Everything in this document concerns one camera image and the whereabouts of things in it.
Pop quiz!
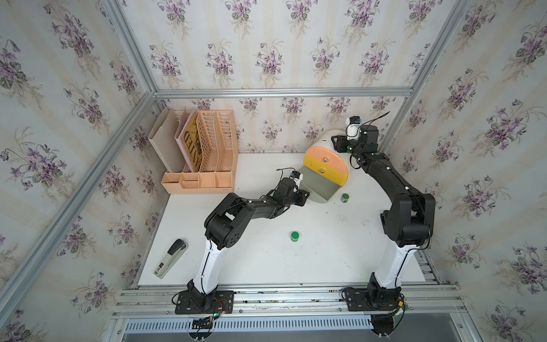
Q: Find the pink top drawer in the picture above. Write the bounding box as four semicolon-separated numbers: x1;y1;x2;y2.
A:
303;145;348;173

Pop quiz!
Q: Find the grey bottom drawer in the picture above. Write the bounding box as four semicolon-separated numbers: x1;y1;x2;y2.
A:
298;166;340;204

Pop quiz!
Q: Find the yellow drawer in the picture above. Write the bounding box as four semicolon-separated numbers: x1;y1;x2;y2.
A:
304;154;350;187

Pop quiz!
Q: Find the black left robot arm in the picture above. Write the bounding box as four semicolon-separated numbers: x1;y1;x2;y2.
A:
187;178;310;296

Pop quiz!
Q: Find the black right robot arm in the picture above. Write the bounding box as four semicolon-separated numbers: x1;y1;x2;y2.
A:
331;135;436;299

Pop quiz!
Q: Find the white oval drawer cabinet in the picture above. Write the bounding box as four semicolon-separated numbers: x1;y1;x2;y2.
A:
316;130;349;153

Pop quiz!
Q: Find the beige desk file organizer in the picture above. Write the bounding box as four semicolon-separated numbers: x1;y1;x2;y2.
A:
161;110;239;195

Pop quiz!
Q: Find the wanted poster book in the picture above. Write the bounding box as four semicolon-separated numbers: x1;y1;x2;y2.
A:
175;110;202;172

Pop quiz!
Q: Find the grey black stapler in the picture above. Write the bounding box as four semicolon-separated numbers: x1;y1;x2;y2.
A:
154;239;187;279

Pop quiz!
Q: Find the beige cardboard folder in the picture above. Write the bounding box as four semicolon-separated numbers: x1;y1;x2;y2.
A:
148;108;185;172

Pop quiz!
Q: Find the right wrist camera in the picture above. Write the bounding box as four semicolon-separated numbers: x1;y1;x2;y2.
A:
345;115;362;141

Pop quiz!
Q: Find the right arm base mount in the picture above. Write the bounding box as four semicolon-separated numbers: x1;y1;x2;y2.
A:
341;273;404;312

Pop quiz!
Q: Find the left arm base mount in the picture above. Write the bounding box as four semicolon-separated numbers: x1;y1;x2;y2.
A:
172;280;235;315

